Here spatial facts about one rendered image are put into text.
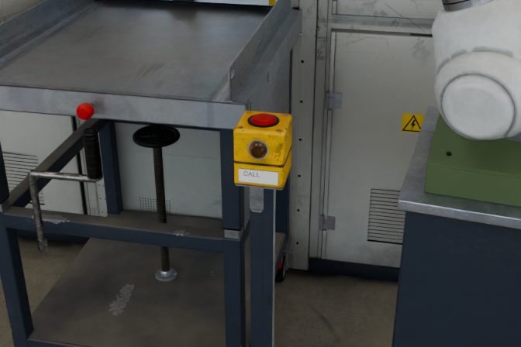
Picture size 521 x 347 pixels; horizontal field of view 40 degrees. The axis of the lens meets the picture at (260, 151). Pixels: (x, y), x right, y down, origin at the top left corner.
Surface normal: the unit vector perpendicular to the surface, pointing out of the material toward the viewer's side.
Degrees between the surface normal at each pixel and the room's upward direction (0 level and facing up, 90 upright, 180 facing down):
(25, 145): 90
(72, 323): 0
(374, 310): 0
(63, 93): 90
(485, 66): 51
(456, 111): 97
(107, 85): 0
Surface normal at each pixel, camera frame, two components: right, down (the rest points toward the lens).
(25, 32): 0.98, 0.09
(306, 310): 0.00, -0.90
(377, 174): -0.20, 0.43
